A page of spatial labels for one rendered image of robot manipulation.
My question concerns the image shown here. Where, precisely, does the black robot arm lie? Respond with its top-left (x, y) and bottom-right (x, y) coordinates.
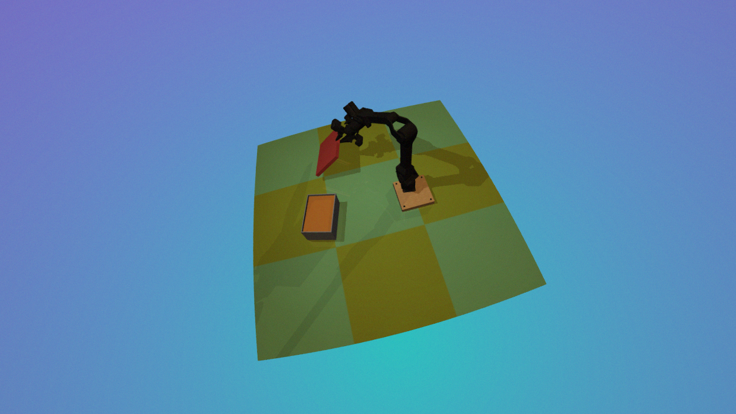
top-left (343, 101), bottom-right (419, 193)

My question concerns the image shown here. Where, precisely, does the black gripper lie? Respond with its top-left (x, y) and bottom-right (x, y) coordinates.
top-left (331, 119), bottom-right (363, 147)

